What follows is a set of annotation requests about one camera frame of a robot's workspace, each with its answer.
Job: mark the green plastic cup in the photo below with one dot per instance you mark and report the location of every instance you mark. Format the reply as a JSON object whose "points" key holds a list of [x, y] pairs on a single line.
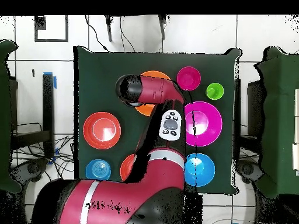
{"points": [[215, 91]]}

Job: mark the red-orange plastic bowl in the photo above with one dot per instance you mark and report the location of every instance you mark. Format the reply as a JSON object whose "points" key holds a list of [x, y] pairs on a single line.
{"points": [[102, 130], [127, 168]]}

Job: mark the large pink bowl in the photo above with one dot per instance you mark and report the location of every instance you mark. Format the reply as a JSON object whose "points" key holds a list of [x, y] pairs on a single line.
{"points": [[210, 123]]}

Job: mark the dark green tablecloth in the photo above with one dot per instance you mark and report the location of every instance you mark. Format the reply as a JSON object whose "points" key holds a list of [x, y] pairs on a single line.
{"points": [[105, 70]]}

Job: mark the large blue bowl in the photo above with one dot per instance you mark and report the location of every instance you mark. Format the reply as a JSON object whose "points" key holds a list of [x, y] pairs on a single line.
{"points": [[203, 171]]}

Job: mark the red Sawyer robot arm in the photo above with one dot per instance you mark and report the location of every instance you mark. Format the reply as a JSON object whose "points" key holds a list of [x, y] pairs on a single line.
{"points": [[149, 186]]}

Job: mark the large orange bowl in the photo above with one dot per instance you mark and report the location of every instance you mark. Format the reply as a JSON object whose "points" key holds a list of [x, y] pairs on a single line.
{"points": [[155, 75]]}

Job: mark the black square frame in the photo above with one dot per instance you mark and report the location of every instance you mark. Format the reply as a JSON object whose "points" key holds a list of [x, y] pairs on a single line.
{"points": [[66, 30]]}

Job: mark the green cloth side table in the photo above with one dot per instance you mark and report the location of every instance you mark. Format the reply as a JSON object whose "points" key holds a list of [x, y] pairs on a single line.
{"points": [[4, 116], [278, 116]]}

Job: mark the black stand with blue tape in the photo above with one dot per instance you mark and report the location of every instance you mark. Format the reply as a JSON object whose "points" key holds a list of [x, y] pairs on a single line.
{"points": [[48, 105]]}

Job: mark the small crimson bowl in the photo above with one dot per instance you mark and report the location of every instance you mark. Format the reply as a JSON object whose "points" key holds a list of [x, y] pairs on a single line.
{"points": [[188, 78]]}

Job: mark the black tripod leg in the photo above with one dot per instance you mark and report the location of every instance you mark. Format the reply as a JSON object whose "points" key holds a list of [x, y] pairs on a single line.
{"points": [[162, 28], [109, 30]]}

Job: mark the small translucent blue bowl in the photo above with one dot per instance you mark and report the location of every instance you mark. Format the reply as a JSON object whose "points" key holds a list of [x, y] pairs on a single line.
{"points": [[98, 170]]}

